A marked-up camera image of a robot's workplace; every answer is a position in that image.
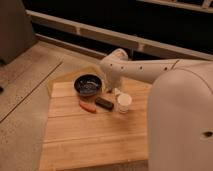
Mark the dark ceramic bowl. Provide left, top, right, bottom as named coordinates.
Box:
left=74, top=74, right=102, bottom=97

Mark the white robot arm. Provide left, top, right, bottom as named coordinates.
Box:
left=100, top=49, right=213, bottom=171

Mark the orange carrot toy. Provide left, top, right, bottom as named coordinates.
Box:
left=79, top=101, right=96, bottom=113

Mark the grey cabinet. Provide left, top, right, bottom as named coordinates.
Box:
left=0, top=0, right=37, bottom=64

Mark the wooden cutting board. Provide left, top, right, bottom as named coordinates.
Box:
left=39, top=78, right=150, bottom=171

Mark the black rectangular block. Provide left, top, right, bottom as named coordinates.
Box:
left=95, top=97, right=114, bottom=110

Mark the white metal rail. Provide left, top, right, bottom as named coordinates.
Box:
left=27, top=10, right=213, bottom=61

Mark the small white object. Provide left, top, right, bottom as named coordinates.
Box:
left=114, top=88, right=121, bottom=97

